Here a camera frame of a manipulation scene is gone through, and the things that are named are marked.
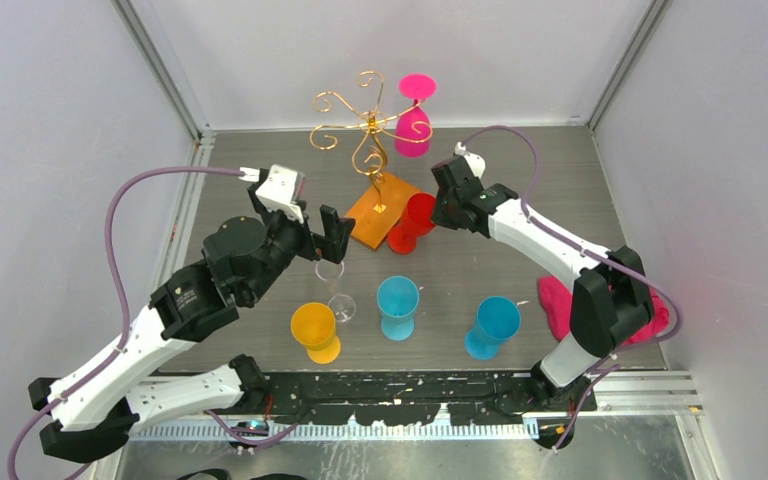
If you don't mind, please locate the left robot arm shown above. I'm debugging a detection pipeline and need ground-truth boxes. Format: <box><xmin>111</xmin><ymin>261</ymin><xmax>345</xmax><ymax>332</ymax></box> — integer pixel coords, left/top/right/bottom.
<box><xmin>29</xmin><ymin>187</ymin><xmax>355</xmax><ymax>464</ymax></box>

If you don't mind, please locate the yellow plastic wine glass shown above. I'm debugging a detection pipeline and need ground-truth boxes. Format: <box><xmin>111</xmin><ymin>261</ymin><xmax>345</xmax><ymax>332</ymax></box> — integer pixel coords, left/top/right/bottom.
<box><xmin>291</xmin><ymin>302</ymin><xmax>341</xmax><ymax>365</ymax></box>

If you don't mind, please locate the blue wine glass right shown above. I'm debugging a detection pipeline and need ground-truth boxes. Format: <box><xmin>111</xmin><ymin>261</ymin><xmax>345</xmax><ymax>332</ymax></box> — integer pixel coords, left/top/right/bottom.
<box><xmin>464</xmin><ymin>296</ymin><xmax>521</xmax><ymax>360</ymax></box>

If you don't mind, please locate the red plastic wine glass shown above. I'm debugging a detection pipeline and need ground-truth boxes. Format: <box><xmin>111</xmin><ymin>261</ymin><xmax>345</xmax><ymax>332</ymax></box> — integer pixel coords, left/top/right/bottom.
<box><xmin>387</xmin><ymin>192</ymin><xmax>435</xmax><ymax>255</ymax></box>

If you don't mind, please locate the pink crumpled cloth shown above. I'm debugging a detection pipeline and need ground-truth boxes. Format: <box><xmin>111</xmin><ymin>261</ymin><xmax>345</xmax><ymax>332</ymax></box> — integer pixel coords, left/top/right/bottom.
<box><xmin>537</xmin><ymin>276</ymin><xmax>670</xmax><ymax>346</ymax></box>

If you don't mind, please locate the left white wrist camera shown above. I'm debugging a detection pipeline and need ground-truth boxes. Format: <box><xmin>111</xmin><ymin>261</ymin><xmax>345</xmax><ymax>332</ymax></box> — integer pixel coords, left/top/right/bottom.
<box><xmin>238</xmin><ymin>164</ymin><xmax>306</xmax><ymax>221</ymax></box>

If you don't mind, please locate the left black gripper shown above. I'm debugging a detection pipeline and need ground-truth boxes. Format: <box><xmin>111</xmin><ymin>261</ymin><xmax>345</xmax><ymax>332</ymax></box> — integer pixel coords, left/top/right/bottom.
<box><xmin>243</xmin><ymin>185</ymin><xmax>355</xmax><ymax>304</ymax></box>

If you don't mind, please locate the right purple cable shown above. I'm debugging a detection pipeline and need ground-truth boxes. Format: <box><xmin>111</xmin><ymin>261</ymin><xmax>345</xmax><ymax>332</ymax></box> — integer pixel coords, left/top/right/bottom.
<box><xmin>456</xmin><ymin>125</ymin><xmax>685</xmax><ymax>452</ymax></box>

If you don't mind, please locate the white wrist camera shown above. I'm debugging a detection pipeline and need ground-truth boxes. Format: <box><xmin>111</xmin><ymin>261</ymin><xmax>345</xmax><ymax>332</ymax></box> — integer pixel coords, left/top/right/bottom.
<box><xmin>454</xmin><ymin>142</ymin><xmax>486</xmax><ymax>179</ymax></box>
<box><xmin>238</xmin><ymin>164</ymin><xmax>306</xmax><ymax>221</ymax></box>

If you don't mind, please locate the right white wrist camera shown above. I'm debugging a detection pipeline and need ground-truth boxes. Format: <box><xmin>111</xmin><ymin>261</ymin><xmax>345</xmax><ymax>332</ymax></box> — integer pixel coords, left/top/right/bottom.
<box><xmin>454</xmin><ymin>142</ymin><xmax>486</xmax><ymax>179</ymax></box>

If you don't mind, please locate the purple cable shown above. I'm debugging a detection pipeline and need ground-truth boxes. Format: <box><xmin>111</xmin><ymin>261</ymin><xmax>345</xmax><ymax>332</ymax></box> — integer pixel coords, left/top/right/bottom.
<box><xmin>456</xmin><ymin>125</ymin><xmax>685</xmax><ymax>452</ymax></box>
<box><xmin>6</xmin><ymin>165</ymin><xmax>253</xmax><ymax>480</ymax></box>

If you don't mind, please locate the clear wine glass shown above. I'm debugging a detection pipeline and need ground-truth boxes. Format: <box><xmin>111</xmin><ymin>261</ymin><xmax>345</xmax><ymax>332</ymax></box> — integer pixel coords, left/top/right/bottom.
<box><xmin>314</xmin><ymin>260</ymin><xmax>357</xmax><ymax>323</ymax></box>

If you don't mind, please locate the blue wine glass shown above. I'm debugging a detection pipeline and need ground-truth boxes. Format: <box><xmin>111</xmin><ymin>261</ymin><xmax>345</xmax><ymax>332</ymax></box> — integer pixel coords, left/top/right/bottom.
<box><xmin>464</xmin><ymin>296</ymin><xmax>521</xmax><ymax>360</ymax></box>
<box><xmin>376</xmin><ymin>276</ymin><xmax>420</xmax><ymax>341</ymax></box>

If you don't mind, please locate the blue wine glass centre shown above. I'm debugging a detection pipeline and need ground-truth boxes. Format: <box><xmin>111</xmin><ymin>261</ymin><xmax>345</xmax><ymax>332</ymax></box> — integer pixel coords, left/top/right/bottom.
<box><xmin>376</xmin><ymin>276</ymin><xmax>420</xmax><ymax>341</ymax></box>

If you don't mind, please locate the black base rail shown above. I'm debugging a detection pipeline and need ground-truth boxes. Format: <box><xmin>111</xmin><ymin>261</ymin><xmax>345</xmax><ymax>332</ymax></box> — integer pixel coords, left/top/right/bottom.
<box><xmin>226</xmin><ymin>370</ymin><xmax>591</xmax><ymax>426</ymax></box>

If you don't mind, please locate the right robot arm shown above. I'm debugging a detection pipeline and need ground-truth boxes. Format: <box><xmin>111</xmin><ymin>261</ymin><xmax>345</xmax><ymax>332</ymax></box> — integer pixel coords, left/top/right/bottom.
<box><xmin>431</xmin><ymin>156</ymin><xmax>656</xmax><ymax>411</ymax></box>

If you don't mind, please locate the pink plastic wine glass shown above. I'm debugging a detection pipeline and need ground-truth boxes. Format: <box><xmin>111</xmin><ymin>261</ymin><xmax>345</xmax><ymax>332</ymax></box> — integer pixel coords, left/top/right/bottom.
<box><xmin>394</xmin><ymin>73</ymin><xmax>436</xmax><ymax>158</ymax></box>

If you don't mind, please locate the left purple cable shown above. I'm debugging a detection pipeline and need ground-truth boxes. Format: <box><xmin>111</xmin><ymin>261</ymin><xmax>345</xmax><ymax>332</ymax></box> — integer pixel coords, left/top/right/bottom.
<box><xmin>6</xmin><ymin>165</ymin><xmax>253</xmax><ymax>480</ymax></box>

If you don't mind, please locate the gold wire glass rack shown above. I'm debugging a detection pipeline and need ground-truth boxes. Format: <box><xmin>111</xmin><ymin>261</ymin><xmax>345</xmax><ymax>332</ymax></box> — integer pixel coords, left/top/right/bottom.
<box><xmin>309</xmin><ymin>70</ymin><xmax>420</xmax><ymax>251</ymax></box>

